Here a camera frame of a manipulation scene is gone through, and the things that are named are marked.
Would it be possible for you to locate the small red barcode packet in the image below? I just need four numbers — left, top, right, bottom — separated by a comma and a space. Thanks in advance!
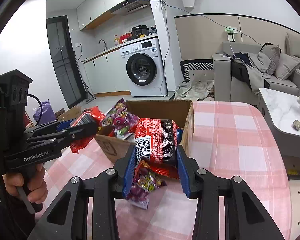
70, 106, 105, 153

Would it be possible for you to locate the purple grape candy bag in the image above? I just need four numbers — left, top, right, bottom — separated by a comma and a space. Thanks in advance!
101, 98, 139, 140

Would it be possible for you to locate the red black snack packet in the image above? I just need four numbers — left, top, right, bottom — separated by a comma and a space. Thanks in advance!
135, 118, 178, 166

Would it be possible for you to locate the red white snack packet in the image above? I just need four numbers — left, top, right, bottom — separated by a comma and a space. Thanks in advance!
149, 163, 179, 179

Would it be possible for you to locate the blue Oreo cookie pack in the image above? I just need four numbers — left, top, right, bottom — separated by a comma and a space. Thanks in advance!
176, 128, 183, 144

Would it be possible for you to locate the person's left hand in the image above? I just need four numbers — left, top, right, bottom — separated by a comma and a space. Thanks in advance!
3, 164, 48, 204

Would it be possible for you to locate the small floor cardboard box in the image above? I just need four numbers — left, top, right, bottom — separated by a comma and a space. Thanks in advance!
55, 106, 81, 121

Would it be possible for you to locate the purple plastic bag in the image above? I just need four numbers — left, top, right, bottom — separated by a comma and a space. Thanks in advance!
33, 100, 57, 125

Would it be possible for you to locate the pink plaid tablecloth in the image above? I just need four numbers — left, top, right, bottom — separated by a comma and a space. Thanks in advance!
43, 101, 292, 239

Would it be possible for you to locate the brown SF cardboard box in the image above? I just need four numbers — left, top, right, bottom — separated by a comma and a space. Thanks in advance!
95, 100, 194, 166

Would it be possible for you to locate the white washing machine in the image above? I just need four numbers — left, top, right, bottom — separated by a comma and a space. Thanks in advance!
120, 36, 168, 97

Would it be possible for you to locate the dark glass door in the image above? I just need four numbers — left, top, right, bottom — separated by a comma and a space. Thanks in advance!
46, 16, 86, 108

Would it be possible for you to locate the black rice cooker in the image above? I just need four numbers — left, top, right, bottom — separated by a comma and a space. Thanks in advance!
132, 25, 149, 39

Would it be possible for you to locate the marble coffee table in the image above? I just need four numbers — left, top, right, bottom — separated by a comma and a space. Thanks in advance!
258, 88, 300, 180

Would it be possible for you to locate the grey clothes pile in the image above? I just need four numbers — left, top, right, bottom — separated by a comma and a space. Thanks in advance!
231, 52, 272, 94

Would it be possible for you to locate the black range hood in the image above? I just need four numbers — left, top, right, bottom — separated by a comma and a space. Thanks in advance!
110, 0, 150, 15

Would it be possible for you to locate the grey sofa cushion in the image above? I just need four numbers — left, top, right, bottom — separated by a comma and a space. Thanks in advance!
274, 53, 300, 80

